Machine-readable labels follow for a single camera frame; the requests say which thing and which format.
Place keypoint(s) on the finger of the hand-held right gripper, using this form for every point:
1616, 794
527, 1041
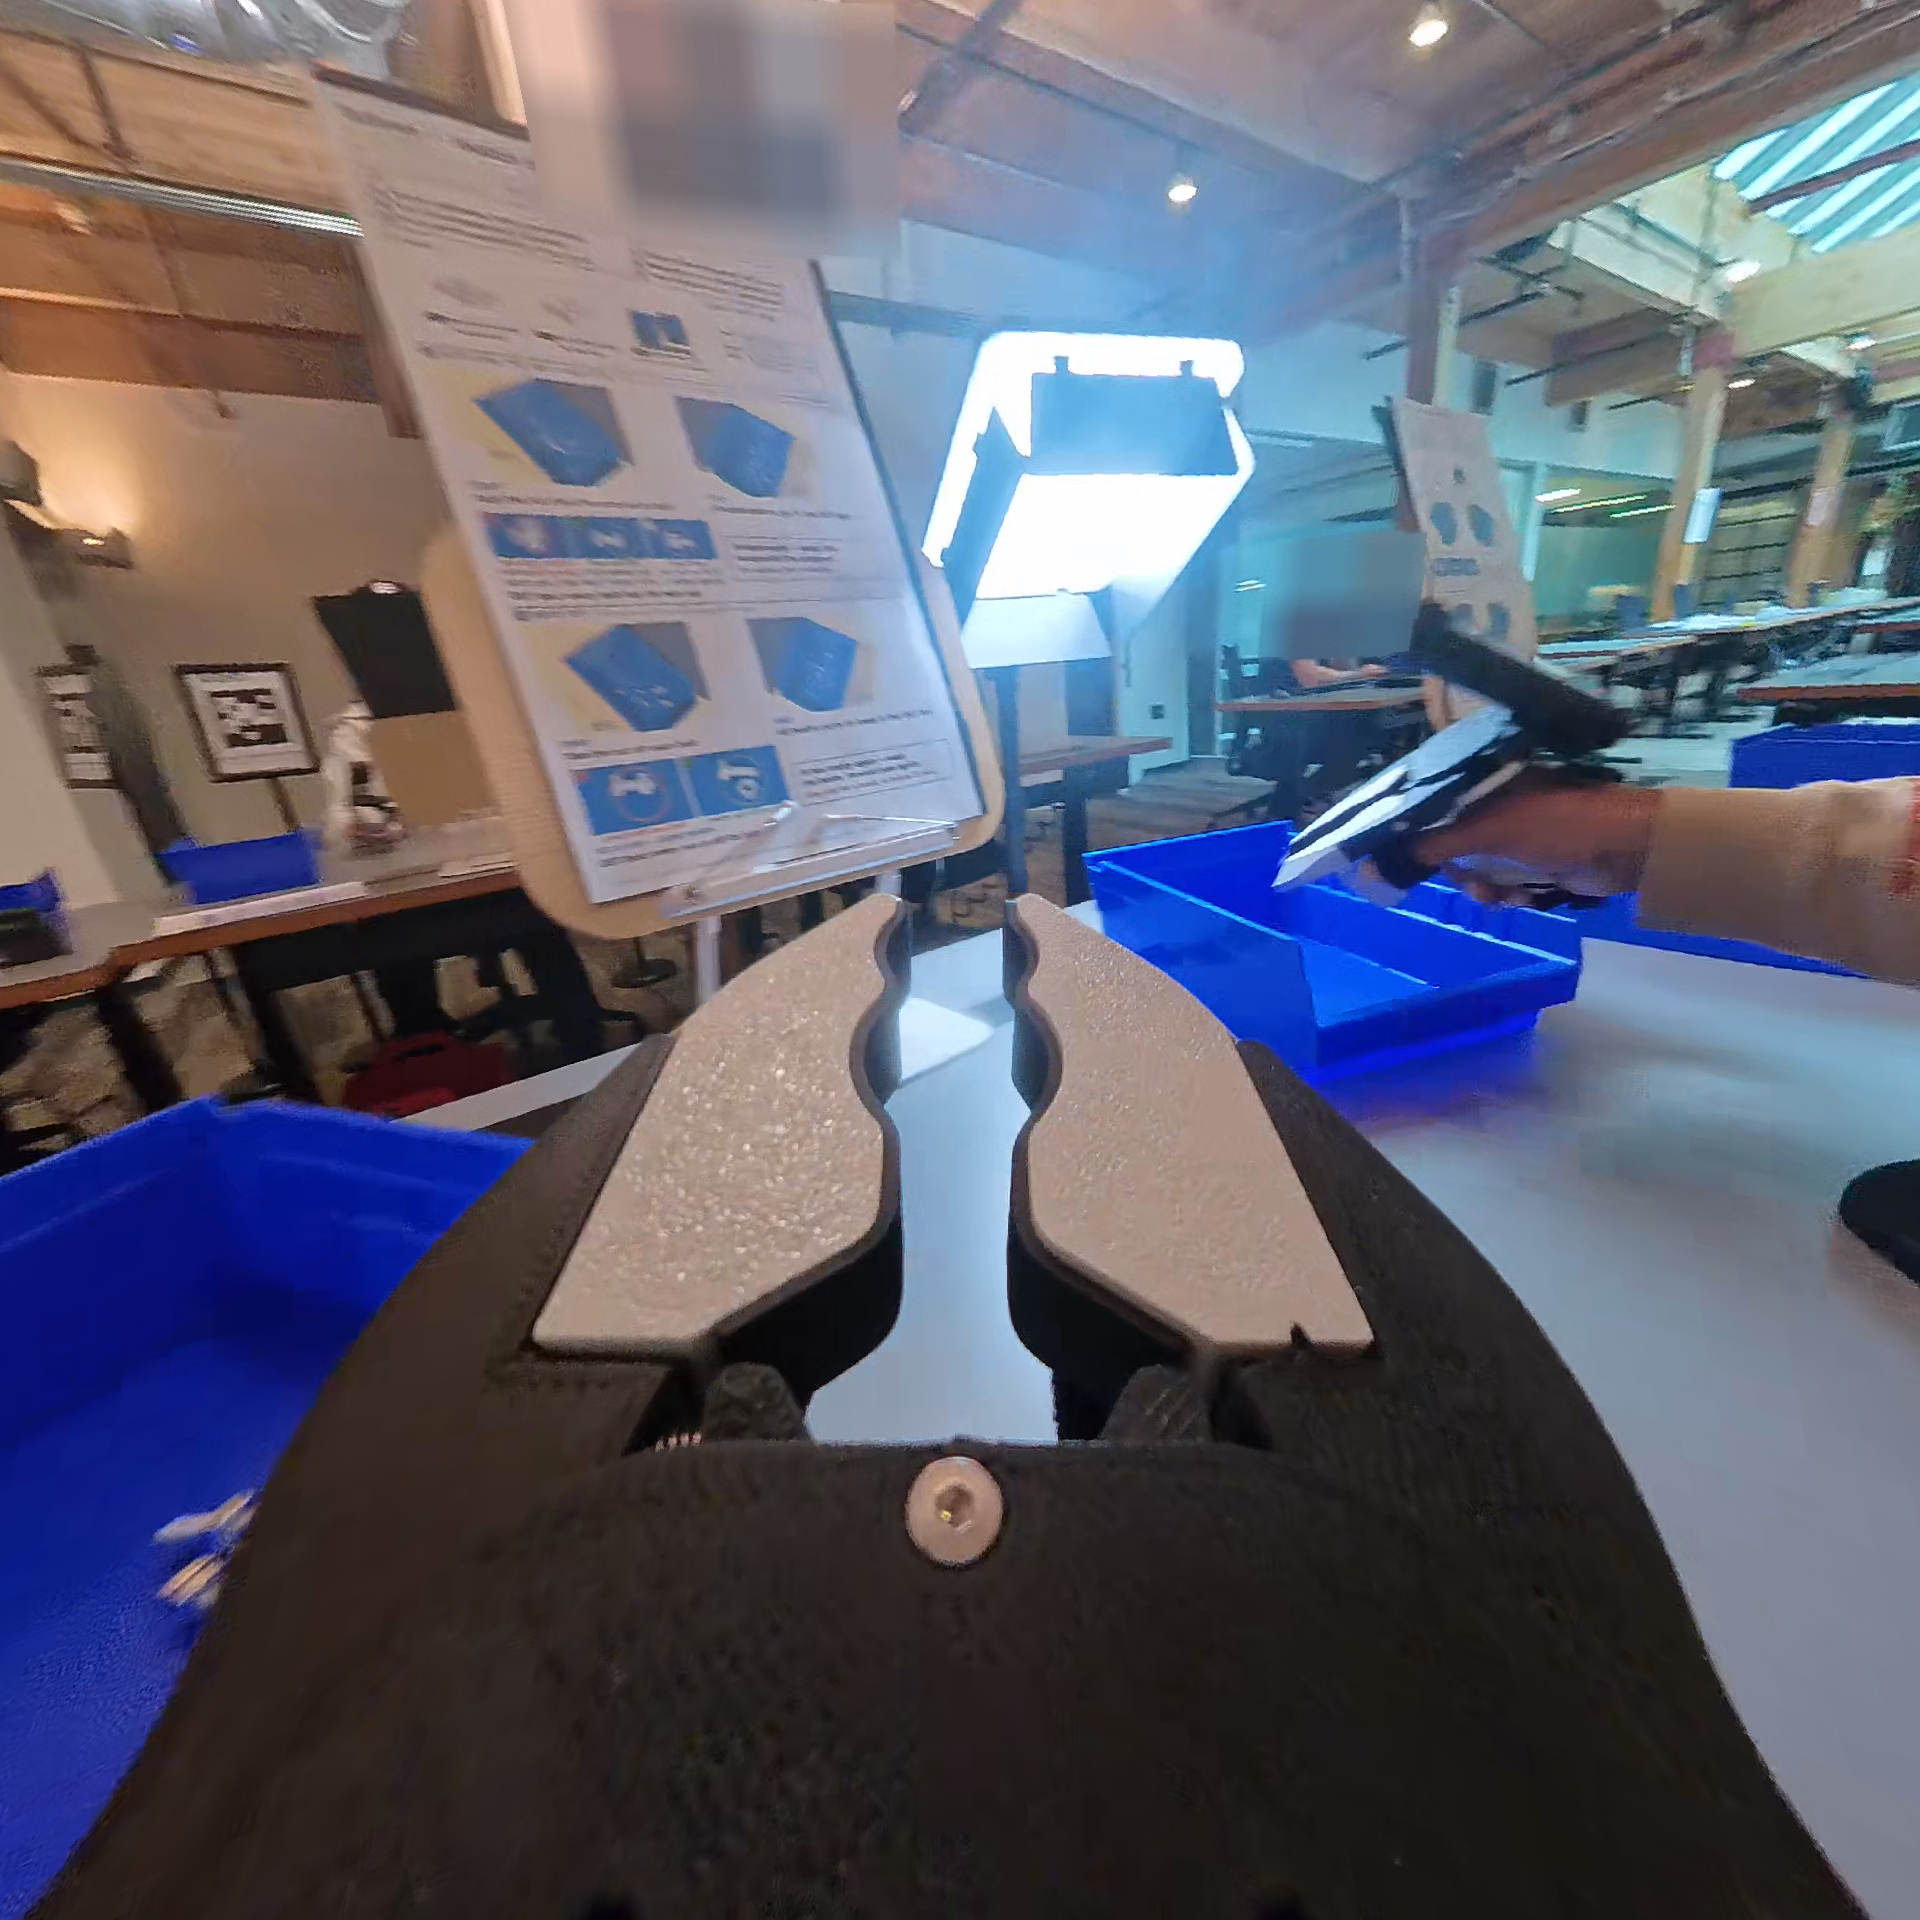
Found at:
1394, 805

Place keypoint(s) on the studio softbox light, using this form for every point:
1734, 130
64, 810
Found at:
1095, 481

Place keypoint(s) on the cardboard sign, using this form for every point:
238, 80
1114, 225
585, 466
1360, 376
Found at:
1465, 527

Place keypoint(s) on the pile of bolts nuts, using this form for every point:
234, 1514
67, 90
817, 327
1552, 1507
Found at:
205, 1555

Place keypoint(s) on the black chair armrest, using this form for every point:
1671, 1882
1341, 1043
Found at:
1891, 1225

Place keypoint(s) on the small blue bin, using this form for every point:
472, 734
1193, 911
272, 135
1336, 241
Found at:
241, 867

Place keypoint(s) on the white instruction sheet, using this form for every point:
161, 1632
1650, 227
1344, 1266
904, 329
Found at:
661, 450

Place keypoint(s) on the wooden desk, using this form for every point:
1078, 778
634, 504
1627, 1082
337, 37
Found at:
1322, 706
271, 907

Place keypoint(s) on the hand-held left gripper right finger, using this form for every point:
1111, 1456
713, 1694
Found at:
1179, 1171

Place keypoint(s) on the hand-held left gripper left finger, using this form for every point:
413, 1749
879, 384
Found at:
736, 1171

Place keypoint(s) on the framed wall picture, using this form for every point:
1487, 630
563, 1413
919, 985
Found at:
247, 720

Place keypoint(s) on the person's right hand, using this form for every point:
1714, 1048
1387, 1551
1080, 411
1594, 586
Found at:
1575, 835

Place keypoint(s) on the person's right forearm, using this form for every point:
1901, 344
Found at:
1801, 872

